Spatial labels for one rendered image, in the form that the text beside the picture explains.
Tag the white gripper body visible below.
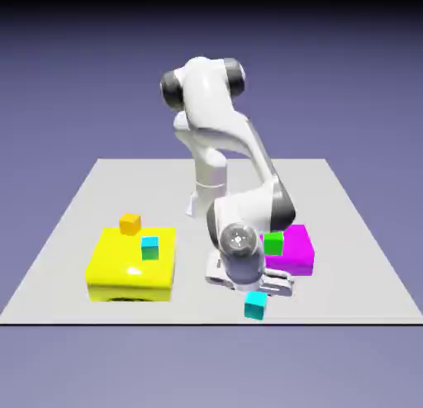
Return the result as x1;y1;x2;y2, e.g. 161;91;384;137
204;249;296;297

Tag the small cyan cube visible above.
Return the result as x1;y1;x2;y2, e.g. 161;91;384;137
140;236;160;261
244;290;269;320

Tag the small green cube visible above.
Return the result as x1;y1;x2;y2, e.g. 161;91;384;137
263;231;285;257

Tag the small orange cube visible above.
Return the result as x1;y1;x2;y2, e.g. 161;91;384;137
118;212;142;237

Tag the large magenta box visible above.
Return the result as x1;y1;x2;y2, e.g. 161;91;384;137
259;224;316;278

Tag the large yellow box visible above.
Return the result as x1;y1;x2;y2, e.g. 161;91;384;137
85;227;177;304

